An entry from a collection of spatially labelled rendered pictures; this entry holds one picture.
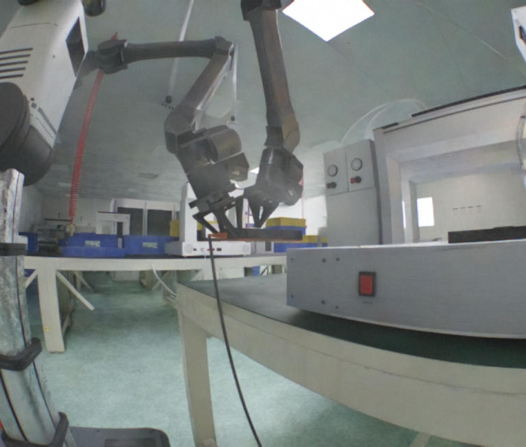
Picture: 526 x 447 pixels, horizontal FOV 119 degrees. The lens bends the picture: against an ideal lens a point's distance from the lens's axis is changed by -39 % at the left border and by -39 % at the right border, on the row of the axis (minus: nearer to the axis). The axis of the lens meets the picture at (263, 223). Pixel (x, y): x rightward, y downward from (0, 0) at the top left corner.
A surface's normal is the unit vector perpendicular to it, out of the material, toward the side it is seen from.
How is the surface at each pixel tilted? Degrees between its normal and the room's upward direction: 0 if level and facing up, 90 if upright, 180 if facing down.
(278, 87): 113
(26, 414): 90
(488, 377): 90
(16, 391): 90
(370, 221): 90
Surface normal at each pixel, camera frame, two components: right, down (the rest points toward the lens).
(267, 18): 0.57, 0.47
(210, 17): 0.01, 1.00
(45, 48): 0.86, 0.08
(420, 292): -0.79, -0.05
